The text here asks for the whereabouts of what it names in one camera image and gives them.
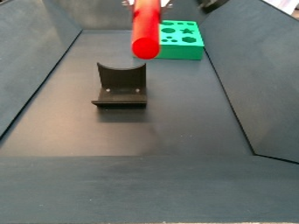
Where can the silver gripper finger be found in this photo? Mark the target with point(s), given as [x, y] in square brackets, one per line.
[129, 4]
[166, 4]

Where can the red cylinder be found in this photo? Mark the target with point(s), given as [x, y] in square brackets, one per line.
[146, 44]

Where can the green foam shape board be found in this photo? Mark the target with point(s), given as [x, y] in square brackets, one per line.
[181, 40]

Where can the black curved cradle block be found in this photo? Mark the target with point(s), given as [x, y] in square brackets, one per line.
[122, 86]

